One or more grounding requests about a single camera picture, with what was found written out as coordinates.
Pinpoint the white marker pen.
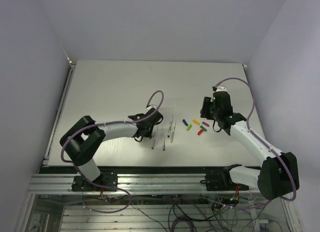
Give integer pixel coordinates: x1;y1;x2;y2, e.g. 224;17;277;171
167;115;174;138

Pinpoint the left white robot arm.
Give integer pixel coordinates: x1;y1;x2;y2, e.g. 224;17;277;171
59;105;164;191

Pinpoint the green marker pen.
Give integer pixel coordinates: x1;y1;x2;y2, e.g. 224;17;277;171
151;127;159;150

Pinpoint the light green pen cap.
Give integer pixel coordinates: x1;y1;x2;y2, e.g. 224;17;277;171
186;124;192;131

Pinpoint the pink marker pen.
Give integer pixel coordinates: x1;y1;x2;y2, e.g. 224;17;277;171
161;127;166;151

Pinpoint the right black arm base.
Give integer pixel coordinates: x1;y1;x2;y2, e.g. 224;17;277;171
200;164;249;191

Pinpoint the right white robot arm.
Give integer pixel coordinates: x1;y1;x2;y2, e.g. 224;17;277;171
200;86;300;201

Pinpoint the aluminium table edge rail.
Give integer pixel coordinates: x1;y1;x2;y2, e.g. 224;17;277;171
41;61;77;167

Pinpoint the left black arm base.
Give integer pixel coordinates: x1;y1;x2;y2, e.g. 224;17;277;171
71;173;118;192

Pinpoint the orange marker pen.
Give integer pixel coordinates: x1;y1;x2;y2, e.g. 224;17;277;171
170;121;176;143

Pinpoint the aluminium frame rail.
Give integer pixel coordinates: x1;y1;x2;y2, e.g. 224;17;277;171
27;173;288;196

